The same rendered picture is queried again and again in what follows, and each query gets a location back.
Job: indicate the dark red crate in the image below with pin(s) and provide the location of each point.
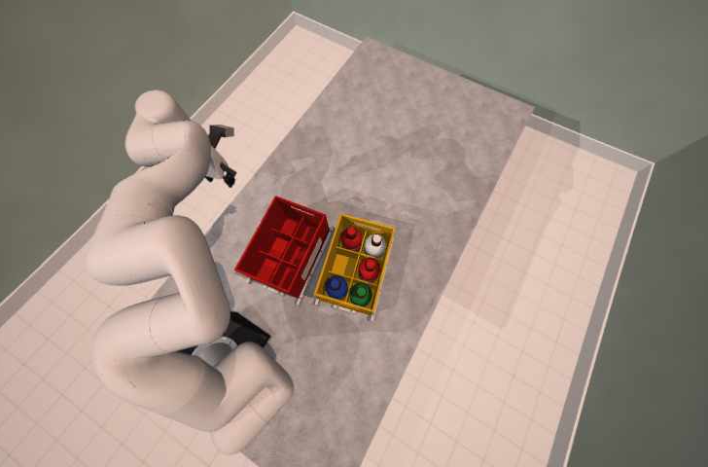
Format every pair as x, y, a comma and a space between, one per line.
294, 237

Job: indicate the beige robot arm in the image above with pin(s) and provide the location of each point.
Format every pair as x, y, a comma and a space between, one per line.
138, 239

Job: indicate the red bottle with pale label band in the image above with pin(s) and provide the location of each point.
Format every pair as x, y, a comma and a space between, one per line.
369, 270

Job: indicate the white bottle with grey label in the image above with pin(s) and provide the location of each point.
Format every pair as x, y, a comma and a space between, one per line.
375, 246

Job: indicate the green bottle with pale green label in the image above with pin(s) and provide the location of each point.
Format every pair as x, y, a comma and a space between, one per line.
360, 294

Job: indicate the blue bottle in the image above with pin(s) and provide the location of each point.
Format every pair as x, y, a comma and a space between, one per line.
336, 287

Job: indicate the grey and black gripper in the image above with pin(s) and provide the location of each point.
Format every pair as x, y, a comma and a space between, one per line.
216, 167

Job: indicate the olive-brown crate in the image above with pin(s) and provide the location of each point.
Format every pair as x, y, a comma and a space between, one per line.
345, 263

